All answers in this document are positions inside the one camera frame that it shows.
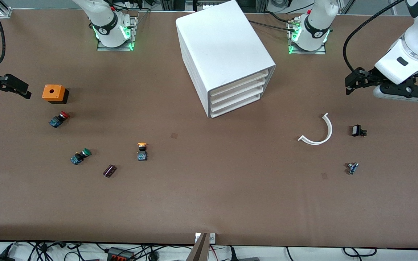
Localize brown camera stand pole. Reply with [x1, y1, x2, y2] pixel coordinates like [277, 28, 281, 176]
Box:
[186, 233, 210, 261]

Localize white curved plastic strip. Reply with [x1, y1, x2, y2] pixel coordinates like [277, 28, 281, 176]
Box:
[298, 112, 333, 146]

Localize red push button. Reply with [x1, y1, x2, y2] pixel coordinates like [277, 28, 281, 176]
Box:
[48, 111, 70, 128]

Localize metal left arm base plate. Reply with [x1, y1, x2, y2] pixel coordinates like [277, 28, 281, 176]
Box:
[287, 18, 327, 55]

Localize white plastic drawer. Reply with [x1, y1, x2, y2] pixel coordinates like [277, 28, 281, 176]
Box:
[210, 86, 266, 112]
[209, 70, 270, 98]
[211, 93, 262, 119]
[210, 79, 268, 105]

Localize aluminium table corner bracket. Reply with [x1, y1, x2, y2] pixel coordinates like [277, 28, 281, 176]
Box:
[0, 0, 13, 18]

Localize black looped floor cable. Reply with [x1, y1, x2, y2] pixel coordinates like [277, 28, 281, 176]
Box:
[343, 247, 377, 258]

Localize orange box with hole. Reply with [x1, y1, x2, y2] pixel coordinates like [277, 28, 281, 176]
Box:
[42, 84, 69, 104]

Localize yellow push button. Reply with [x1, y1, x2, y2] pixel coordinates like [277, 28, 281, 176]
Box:
[137, 142, 149, 162]

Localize white drawer cabinet shell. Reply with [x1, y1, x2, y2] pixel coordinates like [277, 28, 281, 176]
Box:
[176, 0, 276, 119]

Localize green push button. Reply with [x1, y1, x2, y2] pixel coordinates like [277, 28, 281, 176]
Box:
[70, 148, 92, 165]

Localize thick black base cable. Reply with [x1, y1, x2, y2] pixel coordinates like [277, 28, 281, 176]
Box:
[249, 20, 297, 32]

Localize white metal bracket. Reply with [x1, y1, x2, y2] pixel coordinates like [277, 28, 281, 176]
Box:
[194, 233, 216, 243]

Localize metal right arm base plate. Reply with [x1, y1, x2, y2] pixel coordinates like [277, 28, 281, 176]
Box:
[97, 15, 138, 51]

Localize black power strip red switches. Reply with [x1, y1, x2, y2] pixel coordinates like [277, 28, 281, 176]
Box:
[107, 247, 135, 261]

